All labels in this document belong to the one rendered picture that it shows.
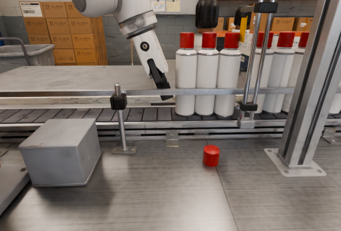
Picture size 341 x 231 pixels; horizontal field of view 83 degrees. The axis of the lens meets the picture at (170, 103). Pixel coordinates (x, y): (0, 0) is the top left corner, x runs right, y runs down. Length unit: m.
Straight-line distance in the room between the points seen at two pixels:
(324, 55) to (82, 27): 3.68
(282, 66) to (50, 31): 3.85
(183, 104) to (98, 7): 0.28
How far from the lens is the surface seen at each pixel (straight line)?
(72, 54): 4.00
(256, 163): 0.47
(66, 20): 3.95
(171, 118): 0.51
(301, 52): 0.57
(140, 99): 0.55
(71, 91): 0.50
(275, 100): 0.57
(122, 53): 5.22
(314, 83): 0.41
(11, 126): 0.60
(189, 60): 0.46
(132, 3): 0.44
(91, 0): 0.40
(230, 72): 0.48
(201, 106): 0.50
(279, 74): 0.55
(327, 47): 0.40
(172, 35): 4.97
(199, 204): 0.37
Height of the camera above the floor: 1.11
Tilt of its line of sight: 23 degrees down
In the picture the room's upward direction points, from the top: straight up
